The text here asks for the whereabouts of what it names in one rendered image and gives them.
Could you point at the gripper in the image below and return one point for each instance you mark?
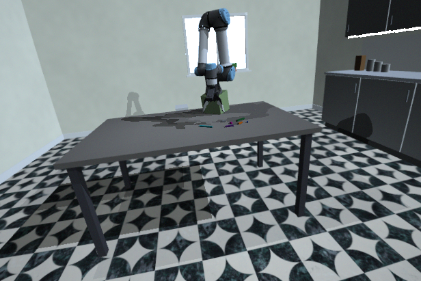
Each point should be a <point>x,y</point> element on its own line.
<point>216,97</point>

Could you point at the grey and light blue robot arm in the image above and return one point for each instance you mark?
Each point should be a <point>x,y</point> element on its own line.
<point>219,20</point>

